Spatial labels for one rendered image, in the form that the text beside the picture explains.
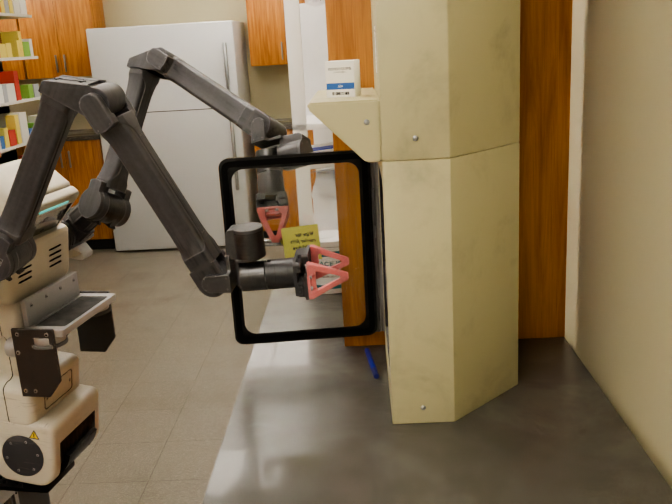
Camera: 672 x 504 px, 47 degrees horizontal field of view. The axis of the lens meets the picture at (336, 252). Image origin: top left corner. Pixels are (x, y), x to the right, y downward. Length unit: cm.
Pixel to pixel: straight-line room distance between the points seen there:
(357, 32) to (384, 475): 86
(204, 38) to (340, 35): 465
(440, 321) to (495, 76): 42
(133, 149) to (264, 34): 511
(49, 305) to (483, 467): 106
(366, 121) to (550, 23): 55
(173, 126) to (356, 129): 511
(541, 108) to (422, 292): 53
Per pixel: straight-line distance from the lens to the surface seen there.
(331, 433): 139
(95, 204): 194
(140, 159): 143
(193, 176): 634
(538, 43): 165
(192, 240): 145
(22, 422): 192
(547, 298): 175
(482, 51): 132
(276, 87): 684
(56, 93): 146
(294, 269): 140
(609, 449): 136
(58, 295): 190
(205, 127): 627
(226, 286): 145
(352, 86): 132
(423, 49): 124
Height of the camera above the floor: 160
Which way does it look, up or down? 15 degrees down
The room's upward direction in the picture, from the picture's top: 3 degrees counter-clockwise
